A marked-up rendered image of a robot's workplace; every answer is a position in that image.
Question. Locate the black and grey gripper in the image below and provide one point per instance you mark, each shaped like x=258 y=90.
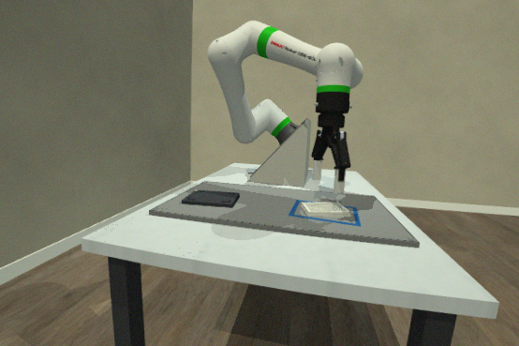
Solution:
x=330 y=124

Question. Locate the blue tape outline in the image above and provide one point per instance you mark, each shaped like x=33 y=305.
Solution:
x=355 y=212

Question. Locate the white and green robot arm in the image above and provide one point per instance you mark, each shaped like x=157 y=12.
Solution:
x=335 y=65

